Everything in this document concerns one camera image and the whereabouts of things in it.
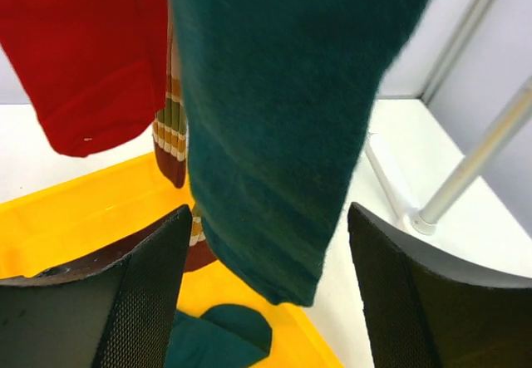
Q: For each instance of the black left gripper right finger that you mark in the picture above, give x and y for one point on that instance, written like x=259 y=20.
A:
x=424 y=307

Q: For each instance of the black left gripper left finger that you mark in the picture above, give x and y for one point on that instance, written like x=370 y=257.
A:
x=111 y=308

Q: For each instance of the dark teal sock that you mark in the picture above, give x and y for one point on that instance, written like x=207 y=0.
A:
x=225 y=336
x=278 y=94

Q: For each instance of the silver clothes rack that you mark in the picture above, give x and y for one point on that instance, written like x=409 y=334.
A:
x=407 y=214

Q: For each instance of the yellow plastic tray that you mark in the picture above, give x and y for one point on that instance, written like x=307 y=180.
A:
x=72 y=219

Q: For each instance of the striped beige maroon sock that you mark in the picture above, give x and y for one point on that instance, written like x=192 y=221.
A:
x=170 y=138

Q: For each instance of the red sock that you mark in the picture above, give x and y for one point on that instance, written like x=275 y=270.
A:
x=94 y=70

